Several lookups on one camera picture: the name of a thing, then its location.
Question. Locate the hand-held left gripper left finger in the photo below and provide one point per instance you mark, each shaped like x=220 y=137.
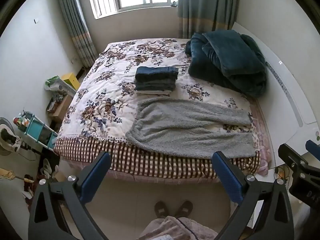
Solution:
x=96 y=172

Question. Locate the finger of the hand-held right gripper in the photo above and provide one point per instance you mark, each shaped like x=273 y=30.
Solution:
x=293 y=156
x=313 y=147

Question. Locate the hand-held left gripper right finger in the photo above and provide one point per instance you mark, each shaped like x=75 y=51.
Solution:
x=228 y=177

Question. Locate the grey fleece pants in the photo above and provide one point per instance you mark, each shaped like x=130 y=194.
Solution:
x=187 y=130

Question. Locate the folded beige pants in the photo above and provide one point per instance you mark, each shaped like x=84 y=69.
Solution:
x=153 y=92

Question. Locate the folded dark grey pants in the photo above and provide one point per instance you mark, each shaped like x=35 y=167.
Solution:
x=155 y=86

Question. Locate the orange object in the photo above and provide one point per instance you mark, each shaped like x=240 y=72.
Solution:
x=282 y=173

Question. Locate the pink plaid bed sheet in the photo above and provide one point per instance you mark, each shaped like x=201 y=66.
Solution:
x=263 y=168

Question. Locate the white slipper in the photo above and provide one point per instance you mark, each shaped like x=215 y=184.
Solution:
x=53 y=168
x=45 y=167

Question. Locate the person's right brown slipper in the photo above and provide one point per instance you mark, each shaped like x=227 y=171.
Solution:
x=184 y=208

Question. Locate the person's brown slipper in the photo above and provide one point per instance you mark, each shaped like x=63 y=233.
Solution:
x=184 y=208
x=162 y=208

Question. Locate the white headboard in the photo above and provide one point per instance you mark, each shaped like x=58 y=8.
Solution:
x=282 y=100

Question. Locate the teal storage rack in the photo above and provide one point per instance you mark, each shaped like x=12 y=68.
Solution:
x=37 y=130

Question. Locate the cardboard box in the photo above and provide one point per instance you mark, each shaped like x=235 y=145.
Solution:
x=62 y=107

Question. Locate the person's left brown slipper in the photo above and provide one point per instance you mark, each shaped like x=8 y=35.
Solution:
x=162 y=208

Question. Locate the person's pink fleece clothing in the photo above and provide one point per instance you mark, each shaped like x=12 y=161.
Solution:
x=170 y=230

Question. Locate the yellow brush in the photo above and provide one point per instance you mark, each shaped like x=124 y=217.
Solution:
x=7 y=173

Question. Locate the yellow box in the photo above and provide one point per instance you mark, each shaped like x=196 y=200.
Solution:
x=71 y=80

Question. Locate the white and green bag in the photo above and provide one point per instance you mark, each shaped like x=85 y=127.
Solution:
x=53 y=83

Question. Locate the folded blue jeans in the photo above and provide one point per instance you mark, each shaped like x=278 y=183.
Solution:
x=156 y=73

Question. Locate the dark teal plush blanket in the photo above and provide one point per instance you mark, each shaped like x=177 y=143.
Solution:
x=225 y=55

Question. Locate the blue-grey banded curtain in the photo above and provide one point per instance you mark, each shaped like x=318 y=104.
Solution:
x=75 y=25
x=205 y=5

